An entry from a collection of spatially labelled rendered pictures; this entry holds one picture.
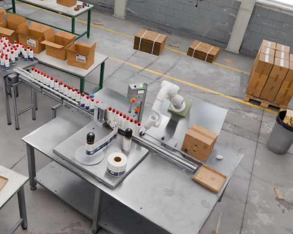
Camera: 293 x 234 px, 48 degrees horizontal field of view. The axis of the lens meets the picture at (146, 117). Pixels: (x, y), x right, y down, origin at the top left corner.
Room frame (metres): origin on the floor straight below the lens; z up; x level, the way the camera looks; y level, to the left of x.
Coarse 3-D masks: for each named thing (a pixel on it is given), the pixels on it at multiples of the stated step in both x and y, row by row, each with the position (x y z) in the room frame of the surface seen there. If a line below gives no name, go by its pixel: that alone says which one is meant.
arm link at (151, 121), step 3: (150, 117) 2.89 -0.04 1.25; (153, 117) 2.91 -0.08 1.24; (147, 120) 2.89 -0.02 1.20; (150, 120) 2.87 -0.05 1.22; (153, 120) 2.87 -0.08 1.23; (147, 123) 2.88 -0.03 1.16; (150, 123) 2.87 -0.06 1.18; (153, 123) 2.88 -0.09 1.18; (147, 126) 2.88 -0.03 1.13; (150, 126) 2.89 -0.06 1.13
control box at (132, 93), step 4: (132, 84) 3.11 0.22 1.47; (136, 84) 3.13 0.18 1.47; (140, 84) 3.15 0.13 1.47; (128, 88) 3.10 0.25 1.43; (132, 88) 3.04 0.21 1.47; (136, 88) 3.06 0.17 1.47; (140, 88) 3.08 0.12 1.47; (144, 88) 3.10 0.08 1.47; (128, 92) 3.08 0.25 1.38; (132, 92) 3.03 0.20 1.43; (136, 92) 3.06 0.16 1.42; (144, 92) 3.10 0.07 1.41; (128, 96) 3.07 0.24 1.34; (132, 96) 3.04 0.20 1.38; (128, 100) 3.06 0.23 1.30; (136, 100) 3.06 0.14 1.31; (140, 100) 3.09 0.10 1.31
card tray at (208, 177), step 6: (204, 168) 2.70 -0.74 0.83; (210, 168) 2.69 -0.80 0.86; (198, 174) 2.59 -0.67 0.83; (204, 174) 2.61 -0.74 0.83; (210, 174) 2.62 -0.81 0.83; (216, 174) 2.64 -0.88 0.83; (222, 174) 2.63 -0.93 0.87; (198, 180) 2.47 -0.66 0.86; (204, 180) 2.52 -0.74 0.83; (210, 180) 2.53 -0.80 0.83; (216, 180) 2.55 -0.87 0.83; (222, 180) 2.57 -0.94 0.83; (210, 186) 2.41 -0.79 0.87; (216, 186) 2.46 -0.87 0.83; (216, 192) 2.38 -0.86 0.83
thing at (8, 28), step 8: (8, 16) 5.10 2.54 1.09; (16, 16) 5.09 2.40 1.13; (0, 24) 4.93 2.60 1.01; (8, 24) 5.08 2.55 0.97; (16, 24) 5.05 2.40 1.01; (0, 32) 4.67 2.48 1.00; (8, 32) 4.70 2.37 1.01; (16, 32) 4.78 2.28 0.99; (8, 40) 4.79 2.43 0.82; (16, 40) 4.78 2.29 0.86
